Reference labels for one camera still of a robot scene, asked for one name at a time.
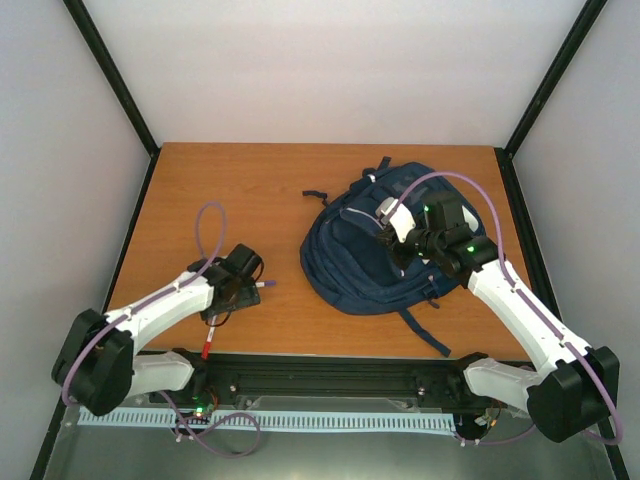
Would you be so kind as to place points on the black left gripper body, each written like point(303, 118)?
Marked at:
point(248, 297)

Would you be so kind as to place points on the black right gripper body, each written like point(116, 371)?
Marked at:
point(404, 258)

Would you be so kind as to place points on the red white marker pen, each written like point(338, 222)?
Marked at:
point(208, 342)

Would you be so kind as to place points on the navy blue student backpack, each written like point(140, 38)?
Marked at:
point(350, 270)

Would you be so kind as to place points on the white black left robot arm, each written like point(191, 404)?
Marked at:
point(150, 315)

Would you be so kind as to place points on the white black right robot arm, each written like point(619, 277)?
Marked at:
point(572, 385)

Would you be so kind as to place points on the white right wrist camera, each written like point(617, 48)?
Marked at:
point(392, 212)

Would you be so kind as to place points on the black aluminium frame rail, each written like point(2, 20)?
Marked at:
point(436, 384)

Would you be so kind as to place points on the light blue slotted cable duct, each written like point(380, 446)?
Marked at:
point(288, 421)

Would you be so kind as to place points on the black right corner post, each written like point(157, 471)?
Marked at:
point(579, 30)

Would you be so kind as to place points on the black corner post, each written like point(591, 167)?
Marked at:
point(92, 37)
point(579, 30)

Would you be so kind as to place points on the black left corner post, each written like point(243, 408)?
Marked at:
point(92, 37)

